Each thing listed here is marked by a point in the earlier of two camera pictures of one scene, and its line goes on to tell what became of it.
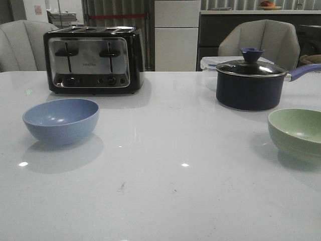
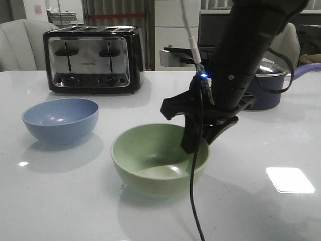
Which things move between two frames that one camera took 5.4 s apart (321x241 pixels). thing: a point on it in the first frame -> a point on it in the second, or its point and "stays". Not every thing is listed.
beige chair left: (22, 45) stays
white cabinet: (176, 23) stays
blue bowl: (61, 121) stays
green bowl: (297, 131) -> (150, 159)
